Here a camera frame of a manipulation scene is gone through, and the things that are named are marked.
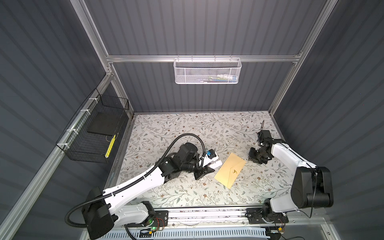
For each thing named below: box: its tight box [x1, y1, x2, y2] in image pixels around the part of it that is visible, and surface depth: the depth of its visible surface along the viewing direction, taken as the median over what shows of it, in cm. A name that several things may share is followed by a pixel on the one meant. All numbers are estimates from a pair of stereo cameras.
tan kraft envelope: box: [214, 152, 246, 190], surface depth 91 cm
